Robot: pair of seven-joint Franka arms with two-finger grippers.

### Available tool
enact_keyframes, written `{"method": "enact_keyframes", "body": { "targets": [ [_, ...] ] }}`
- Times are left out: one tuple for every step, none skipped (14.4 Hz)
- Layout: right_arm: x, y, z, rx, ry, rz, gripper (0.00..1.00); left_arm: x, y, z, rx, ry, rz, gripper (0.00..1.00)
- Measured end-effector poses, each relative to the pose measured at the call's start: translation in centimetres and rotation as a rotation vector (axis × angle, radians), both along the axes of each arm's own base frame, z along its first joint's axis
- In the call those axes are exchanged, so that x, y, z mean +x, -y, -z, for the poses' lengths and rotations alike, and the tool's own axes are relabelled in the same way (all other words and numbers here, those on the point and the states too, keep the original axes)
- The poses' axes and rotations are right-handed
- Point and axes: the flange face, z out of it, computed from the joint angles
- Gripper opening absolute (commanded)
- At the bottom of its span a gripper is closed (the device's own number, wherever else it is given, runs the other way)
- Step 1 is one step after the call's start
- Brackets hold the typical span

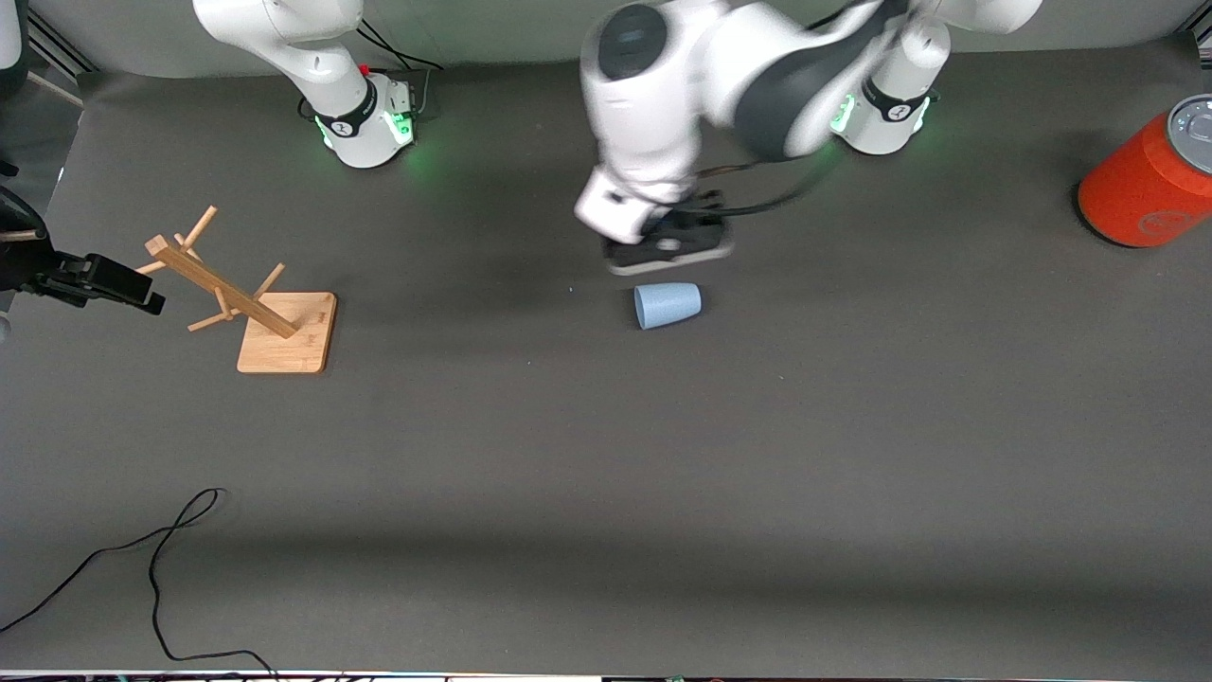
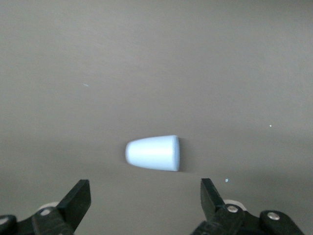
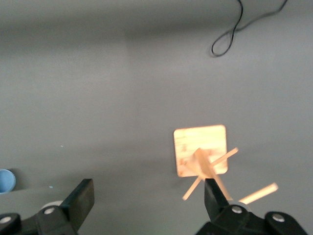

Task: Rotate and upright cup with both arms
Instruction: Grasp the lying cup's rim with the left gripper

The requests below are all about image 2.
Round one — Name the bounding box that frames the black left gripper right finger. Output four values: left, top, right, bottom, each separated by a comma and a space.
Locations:
192, 178, 304, 235

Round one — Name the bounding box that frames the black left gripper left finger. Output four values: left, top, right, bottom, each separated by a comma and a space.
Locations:
0, 180, 92, 235

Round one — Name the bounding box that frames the light blue cup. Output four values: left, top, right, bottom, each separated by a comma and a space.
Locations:
125, 134, 181, 172

